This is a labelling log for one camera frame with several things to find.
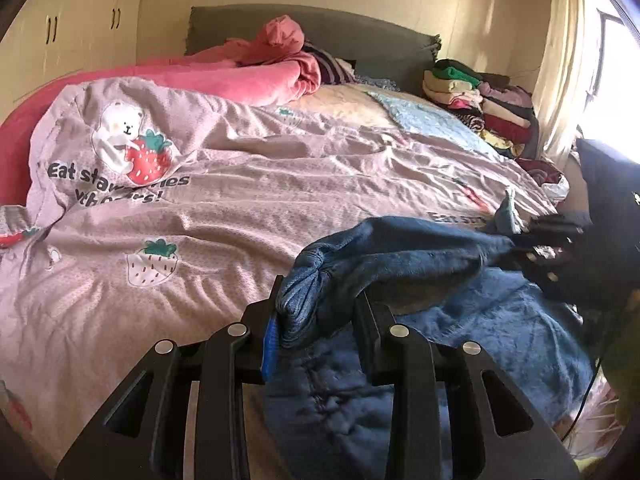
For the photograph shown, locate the cream built-in wardrobe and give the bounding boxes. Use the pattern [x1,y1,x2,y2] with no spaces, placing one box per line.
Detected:
[1,0,140,117]

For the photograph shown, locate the grey upholstered headboard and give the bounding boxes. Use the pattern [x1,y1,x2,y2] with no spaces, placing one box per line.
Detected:
[186,3,442,94]

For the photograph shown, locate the cream window curtain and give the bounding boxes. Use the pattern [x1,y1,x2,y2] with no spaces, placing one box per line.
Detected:
[533,0,586,168]

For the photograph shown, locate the pink fleece blanket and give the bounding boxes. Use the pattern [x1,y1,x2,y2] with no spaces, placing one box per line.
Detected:
[1,15,321,205]

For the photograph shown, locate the striped dark garment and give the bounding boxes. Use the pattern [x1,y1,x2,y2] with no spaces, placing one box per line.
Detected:
[303,41,356,86]

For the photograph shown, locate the pink strawberry print duvet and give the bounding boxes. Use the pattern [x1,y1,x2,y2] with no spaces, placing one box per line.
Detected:
[1,78,553,470]

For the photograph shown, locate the stack of folded clothes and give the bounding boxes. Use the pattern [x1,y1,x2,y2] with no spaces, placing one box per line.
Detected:
[422,58,539,159]

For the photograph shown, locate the light blue patterned sheet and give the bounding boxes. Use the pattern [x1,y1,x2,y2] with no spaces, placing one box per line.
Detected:
[366,91,499,158]

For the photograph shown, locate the blue denim pants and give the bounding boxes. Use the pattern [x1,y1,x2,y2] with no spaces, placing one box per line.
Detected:
[264,217,592,479]

